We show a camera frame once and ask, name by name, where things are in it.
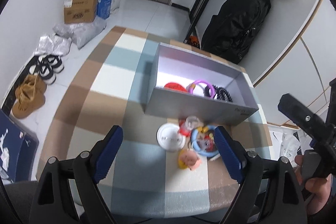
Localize light blue ring toy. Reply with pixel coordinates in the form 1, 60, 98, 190
190, 125, 220, 161

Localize yellow pink doll charm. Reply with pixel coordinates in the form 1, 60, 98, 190
178, 149, 202, 170

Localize silver pin back badge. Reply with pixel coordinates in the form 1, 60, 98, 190
156, 123, 186, 152

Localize purple ring toy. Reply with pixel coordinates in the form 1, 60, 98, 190
187, 80, 216, 98

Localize red China flag badge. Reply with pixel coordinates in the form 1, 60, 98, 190
164, 82, 187, 93

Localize person's right hand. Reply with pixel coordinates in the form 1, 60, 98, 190
294, 155, 332, 215

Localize plaid checkered tablecloth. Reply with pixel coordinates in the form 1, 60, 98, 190
37, 26, 272, 218

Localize grey open cardboard box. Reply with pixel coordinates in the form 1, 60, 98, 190
145, 43, 259, 126

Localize blue Jordan shoe box lid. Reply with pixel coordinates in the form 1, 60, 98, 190
1, 112, 39, 182

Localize brown suede boots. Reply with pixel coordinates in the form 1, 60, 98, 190
12, 75, 47, 119

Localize black white sneakers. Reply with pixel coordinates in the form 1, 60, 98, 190
29, 55, 64, 85

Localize silver foil bag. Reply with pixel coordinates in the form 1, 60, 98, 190
34, 34, 72, 56

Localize grey plastic mailer bag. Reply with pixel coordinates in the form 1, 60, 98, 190
53, 16, 106, 50

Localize brown cardboard box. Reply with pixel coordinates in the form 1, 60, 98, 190
63, 0, 97, 24

